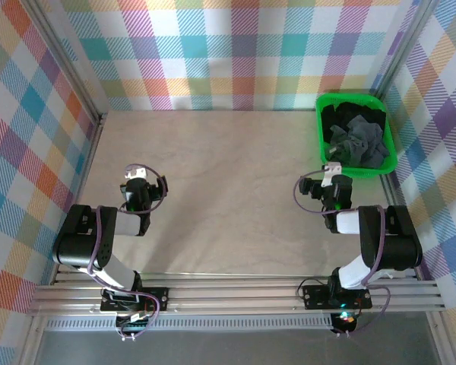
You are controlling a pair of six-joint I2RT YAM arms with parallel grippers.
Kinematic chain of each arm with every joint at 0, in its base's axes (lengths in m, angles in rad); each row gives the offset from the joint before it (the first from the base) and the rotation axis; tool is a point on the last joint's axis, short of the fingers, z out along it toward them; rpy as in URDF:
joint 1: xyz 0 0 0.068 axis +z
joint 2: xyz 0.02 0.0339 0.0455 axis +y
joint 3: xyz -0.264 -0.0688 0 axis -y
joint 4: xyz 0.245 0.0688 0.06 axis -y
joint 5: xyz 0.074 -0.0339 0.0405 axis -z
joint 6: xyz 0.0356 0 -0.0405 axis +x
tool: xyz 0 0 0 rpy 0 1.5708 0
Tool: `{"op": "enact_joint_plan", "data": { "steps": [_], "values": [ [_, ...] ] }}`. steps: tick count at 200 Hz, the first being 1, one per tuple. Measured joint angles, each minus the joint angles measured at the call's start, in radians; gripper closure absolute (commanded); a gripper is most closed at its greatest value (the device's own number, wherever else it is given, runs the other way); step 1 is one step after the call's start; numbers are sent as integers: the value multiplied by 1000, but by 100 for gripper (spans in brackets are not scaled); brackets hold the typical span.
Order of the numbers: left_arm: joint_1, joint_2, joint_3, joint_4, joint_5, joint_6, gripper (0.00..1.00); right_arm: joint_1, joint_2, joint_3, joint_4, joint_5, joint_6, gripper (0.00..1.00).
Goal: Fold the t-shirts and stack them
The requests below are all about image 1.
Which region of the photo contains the grey t-shirt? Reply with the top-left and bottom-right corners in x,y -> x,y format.
328,113 -> 391,170

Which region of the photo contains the green plastic basket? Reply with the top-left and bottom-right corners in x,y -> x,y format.
315,92 -> 399,179

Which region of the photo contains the aluminium side rail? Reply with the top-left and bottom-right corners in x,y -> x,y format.
51,113 -> 108,284
380,175 -> 408,209

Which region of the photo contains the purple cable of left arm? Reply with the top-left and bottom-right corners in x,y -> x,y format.
87,162 -> 166,341

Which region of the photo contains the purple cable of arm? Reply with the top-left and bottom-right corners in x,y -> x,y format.
87,162 -> 166,341
293,169 -> 392,339

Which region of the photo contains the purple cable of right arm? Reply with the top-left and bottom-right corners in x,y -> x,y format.
293,169 -> 392,339

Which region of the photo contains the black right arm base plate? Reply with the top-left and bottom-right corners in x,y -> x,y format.
302,283 -> 373,309

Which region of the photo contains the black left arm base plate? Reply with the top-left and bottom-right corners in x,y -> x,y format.
100,287 -> 170,313

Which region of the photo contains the narrow aluminium rail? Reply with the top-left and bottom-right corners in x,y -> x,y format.
51,270 -> 421,285

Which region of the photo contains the wide aluminium base rail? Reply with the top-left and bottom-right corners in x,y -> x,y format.
26,284 -> 448,317

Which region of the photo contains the aluminium frame post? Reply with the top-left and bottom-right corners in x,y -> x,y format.
22,0 -> 109,122
370,0 -> 439,98

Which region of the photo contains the slotted grey cable duct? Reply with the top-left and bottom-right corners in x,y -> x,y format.
45,317 -> 335,332

